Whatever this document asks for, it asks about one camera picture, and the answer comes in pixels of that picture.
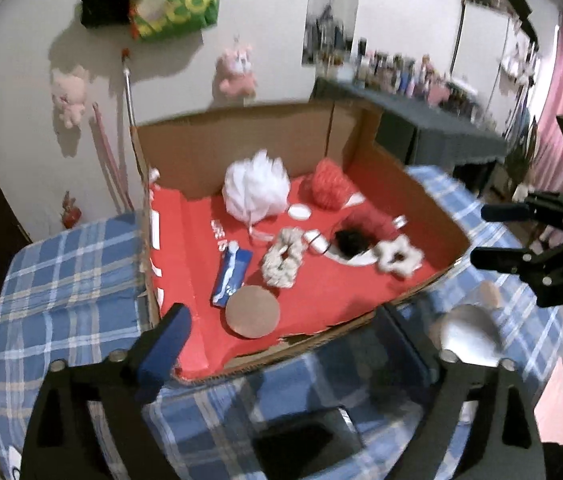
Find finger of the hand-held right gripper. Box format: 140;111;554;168
480;191;563;223
469;246;562;286

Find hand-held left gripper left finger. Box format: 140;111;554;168
20;302;192;480

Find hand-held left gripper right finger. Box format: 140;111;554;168
374;304;547;480

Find brown round pad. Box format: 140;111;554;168
226;285;281;338

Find white fluffy scrunchie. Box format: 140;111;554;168
376;239;423;277

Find blue tissue packet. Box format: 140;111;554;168
210;241;253;307

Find cardboard box with red lining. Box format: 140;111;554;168
132;101;472;386

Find black fluffy scrunchie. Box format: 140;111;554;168
335;228;368;257

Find cream scrunchie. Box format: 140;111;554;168
262;227;307;288

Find small tan round pad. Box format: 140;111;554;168
476;280;503;311

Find dark jar with grey lid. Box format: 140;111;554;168
429;304;503;361

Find dark covered side table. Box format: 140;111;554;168
311;77;507;196

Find blue plaid blanket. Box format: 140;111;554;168
0;165;563;480

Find black box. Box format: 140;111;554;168
252;407;365;468

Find white clothes rack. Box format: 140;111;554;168
499;15;545;146

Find red knitted cloth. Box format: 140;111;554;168
341;205;397;241

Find white wardrobe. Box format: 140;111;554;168
449;2;512;133

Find small red doll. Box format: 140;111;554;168
62;191;82;229

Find row of bottles and figurines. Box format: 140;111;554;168
321;37;499;126

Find white bath pouf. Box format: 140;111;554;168
222;150;291;223

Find red bath pouf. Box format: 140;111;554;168
304;157;357;211

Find pink sticks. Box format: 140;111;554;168
90;102;130;213

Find black bag on wardrobe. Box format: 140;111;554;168
489;0;535;26

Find plain pink plush toy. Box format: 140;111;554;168
52;65;90;128

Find pink plush toy white face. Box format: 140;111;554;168
216;45;258;98

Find green tote bag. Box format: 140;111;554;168
132;0;222;42

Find broom handle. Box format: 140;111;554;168
120;47;138;128

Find wall mirror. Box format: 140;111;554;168
302;0;363;66

